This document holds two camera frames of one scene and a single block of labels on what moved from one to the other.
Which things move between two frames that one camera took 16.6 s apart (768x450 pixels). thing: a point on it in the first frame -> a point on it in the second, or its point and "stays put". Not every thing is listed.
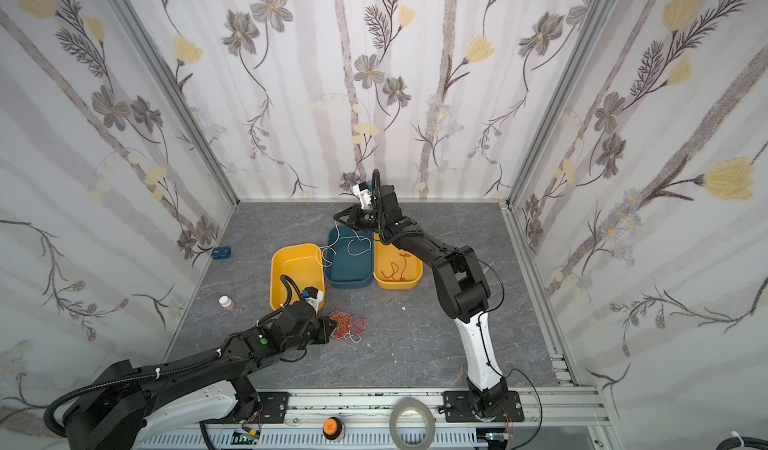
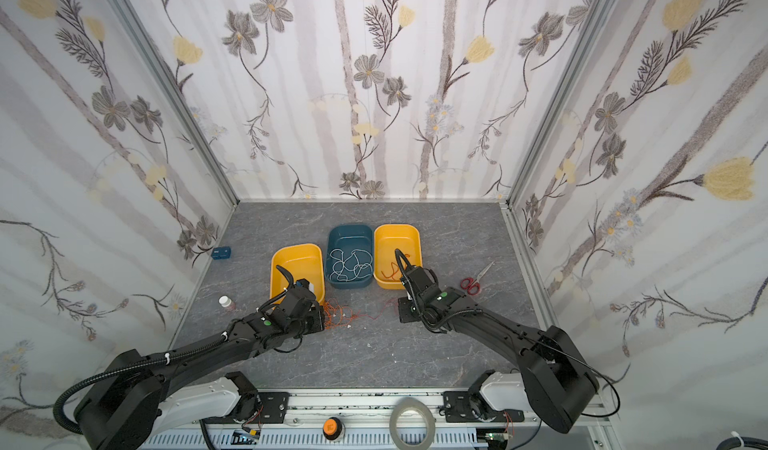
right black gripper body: (352, 216) -> (409, 309)
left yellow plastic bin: (304, 263) stays put
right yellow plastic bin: (393, 268) stays put
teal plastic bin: (349, 257) stays put
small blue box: (220, 253) stays put
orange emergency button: (332, 428) stays put
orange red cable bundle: (348, 326) -> (336, 315)
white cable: (347, 246) -> (351, 265)
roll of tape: (411, 402) stays put
